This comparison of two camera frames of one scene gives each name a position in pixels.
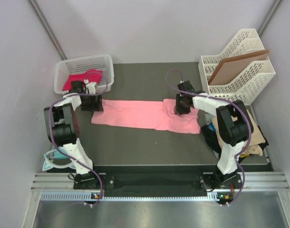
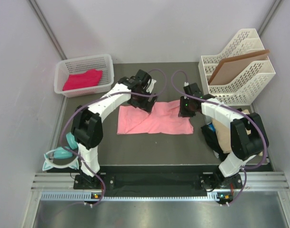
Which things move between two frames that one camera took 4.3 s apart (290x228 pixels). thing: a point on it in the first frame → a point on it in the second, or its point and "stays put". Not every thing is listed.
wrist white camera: (91, 87) → (151, 86)
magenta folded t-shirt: (92, 75) stays put
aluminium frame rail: (257, 181) stays put
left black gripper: (97, 107) → (145, 105)
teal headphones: (54, 158) stays put
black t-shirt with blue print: (209, 132) stays put
